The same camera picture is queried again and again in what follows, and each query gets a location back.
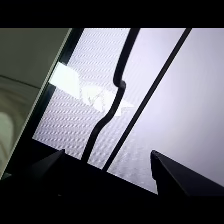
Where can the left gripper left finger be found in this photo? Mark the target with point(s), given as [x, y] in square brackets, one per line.
[43, 176]

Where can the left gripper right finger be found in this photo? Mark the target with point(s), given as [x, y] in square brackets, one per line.
[180, 181]

